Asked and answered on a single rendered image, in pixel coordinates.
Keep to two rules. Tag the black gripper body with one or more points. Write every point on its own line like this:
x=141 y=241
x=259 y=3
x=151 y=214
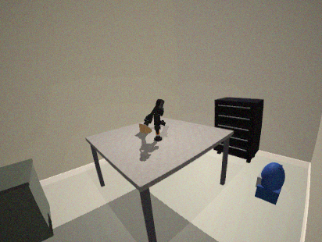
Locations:
x=156 y=125

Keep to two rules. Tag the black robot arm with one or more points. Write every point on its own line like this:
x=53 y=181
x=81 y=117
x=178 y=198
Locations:
x=156 y=112

